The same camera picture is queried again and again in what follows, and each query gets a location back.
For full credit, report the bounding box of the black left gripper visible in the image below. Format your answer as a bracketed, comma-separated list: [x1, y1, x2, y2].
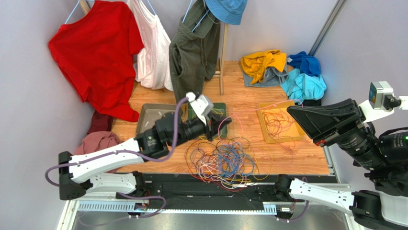
[170, 111, 232, 149]

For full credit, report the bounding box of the orange cable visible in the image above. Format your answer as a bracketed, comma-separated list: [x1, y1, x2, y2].
[263, 110, 297, 150]

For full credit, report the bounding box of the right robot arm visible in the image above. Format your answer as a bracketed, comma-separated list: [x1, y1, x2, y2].
[272, 96, 408, 230]

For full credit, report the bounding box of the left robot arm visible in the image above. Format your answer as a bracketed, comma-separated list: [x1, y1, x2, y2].
[58, 112, 232, 200]

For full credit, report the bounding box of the green metal tray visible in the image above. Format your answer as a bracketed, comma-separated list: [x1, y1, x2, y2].
[186, 103, 227, 139]

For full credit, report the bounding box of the black crumpled cloth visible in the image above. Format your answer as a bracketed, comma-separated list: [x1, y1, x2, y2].
[302, 99, 322, 106]

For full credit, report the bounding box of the cyan crumpled cloth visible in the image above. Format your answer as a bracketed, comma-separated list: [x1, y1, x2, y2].
[281, 69, 327, 103]

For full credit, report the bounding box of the yellow plastic tray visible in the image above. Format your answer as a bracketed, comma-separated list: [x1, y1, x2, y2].
[256, 100, 306, 144]

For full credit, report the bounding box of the wooden clothes rack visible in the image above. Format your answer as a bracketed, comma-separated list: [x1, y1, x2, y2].
[71, 0, 228, 96]

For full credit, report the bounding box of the dark blue crumpled cloth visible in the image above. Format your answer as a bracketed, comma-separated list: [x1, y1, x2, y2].
[287, 51, 321, 76]

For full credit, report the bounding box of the grey crumpled cloth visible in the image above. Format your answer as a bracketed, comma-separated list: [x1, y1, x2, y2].
[243, 65, 288, 88]

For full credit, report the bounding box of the yellow crumpled cloth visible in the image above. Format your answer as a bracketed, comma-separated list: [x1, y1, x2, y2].
[240, 50, 287, 85]

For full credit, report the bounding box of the tan metal tray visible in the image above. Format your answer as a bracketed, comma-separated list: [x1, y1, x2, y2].
[135, 103, 176, 135]

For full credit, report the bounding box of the olive green hanging garment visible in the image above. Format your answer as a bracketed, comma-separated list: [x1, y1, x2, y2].
[169, 0, 220, 102]

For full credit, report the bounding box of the white pink hanging garment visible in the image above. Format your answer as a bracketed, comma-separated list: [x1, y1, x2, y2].
[127, 0, 173, 91]

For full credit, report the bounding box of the aluminium corner profile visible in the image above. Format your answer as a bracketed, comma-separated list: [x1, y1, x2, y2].
[308, 0, 348, 56]

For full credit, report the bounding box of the blue bucket hat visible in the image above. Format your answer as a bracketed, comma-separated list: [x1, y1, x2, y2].
[205, 0, 248, 25]

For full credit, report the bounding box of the maroon cloth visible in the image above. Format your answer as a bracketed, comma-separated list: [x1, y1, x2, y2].
[87, 110, 114, 134]

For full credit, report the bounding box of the dusty pink crumpled cloth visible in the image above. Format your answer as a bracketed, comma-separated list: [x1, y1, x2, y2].
[74, 131, 122, 155]

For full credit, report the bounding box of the red t-shirt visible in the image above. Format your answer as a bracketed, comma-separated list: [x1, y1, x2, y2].
[48, 0, 144, 122]

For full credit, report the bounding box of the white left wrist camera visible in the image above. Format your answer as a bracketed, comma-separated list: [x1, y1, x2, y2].
[186, 92, 214, 125]

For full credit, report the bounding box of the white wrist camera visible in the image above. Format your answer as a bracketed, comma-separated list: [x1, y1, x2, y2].
[186, 92, 214, 125]
[359, 81, 408, 123]

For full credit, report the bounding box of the blue cable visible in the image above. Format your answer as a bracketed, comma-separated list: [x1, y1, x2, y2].
[204, 142, 256, 179]

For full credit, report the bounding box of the white cable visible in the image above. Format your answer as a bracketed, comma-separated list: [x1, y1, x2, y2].
[194, 156, 256, 189]

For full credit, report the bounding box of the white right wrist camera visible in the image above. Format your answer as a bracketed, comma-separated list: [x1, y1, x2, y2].
[359, 81, 408, 123]

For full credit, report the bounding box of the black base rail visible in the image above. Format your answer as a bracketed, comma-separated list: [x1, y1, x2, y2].
[129, 172, 294, 211]

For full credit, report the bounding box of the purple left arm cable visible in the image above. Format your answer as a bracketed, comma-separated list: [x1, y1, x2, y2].
[45, 96, 190, 187]

